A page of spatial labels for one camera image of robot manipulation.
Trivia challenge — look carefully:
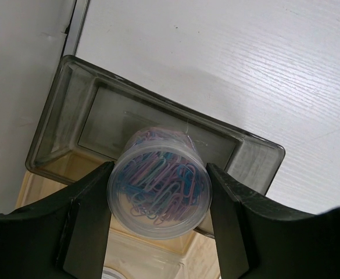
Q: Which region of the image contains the clear smoky organizer tray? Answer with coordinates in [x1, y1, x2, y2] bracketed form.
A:
[17, 56, 285, 278]

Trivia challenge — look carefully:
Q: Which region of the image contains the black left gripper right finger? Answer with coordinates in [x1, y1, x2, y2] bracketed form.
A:
[207, 163, 340, 278]

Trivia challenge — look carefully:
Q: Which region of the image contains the clear paper clip jar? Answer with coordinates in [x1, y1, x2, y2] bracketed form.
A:
[107, 127, 212, 240]

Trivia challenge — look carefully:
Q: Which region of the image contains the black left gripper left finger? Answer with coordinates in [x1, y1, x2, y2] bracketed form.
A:
[0, 162, 114, 278]

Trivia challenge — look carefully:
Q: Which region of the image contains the aluminium rail right side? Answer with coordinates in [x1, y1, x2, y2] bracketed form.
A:
[61, 0, 91, 57]

